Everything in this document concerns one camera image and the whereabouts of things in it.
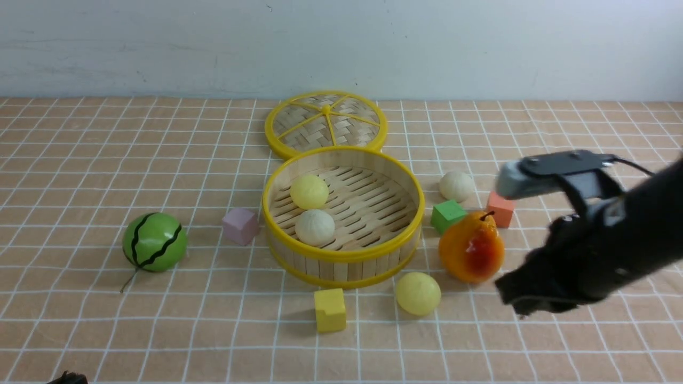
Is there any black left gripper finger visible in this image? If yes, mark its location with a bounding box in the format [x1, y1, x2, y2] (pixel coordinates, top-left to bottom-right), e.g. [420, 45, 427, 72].
[48, 371, 89, 384]

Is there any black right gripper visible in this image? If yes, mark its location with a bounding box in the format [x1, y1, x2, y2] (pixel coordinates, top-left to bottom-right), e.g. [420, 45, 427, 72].
[495, 214, 640, 316]

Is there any cream white bun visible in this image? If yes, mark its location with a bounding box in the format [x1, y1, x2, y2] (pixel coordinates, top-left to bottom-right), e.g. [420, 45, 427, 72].
[295, 209, 335, 247]

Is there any pale yellow bun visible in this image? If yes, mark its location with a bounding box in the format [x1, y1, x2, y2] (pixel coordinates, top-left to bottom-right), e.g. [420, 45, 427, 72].
[290, 173, 329, 211]

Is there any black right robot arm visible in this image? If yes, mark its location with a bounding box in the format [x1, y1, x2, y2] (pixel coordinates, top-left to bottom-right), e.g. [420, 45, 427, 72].
[495, 150, 682, 316]

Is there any bamboo steamer tray yellow rim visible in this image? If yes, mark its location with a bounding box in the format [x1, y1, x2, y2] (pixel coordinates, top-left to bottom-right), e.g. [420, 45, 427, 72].
[261, 147, 425, 289]

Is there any woven steamer lid yellow rim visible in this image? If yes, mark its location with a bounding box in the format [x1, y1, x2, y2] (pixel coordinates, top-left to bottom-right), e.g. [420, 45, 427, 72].
[264, 90, 388, 160]

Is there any orange foam cube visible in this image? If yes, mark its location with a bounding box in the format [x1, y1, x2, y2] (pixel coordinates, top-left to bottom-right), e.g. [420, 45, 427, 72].
[485, 190, 515, 228]

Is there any orange yellow toy pear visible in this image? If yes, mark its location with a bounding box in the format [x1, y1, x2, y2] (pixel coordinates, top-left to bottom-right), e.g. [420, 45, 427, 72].
[438, 211, 505, 284]

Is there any orange checkered tablecloth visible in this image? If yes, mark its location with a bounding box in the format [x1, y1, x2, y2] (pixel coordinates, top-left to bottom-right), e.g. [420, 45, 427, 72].
[1, 97, 681, 383]

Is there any green foam cube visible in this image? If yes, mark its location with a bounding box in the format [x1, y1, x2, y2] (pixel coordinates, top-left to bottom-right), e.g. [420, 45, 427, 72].
[430, 199, 468, 235]

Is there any green toy watermelon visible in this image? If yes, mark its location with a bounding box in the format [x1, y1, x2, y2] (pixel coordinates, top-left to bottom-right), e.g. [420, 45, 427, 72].
[120, 212, 187, 293]

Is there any pink foam cube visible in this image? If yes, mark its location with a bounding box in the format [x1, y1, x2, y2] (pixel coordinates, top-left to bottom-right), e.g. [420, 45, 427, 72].
[223, 207, 259, 246]

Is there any yellow foam cube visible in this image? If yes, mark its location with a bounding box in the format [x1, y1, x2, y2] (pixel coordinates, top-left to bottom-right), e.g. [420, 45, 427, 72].
[314, 288, 347, 333]

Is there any black camera cable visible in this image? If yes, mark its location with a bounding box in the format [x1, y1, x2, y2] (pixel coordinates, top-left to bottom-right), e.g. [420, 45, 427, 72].
[611, 156, 656, 177]

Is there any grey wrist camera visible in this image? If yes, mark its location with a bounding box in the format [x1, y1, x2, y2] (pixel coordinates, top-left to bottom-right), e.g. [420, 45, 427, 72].
[495, 150, 624, 200]

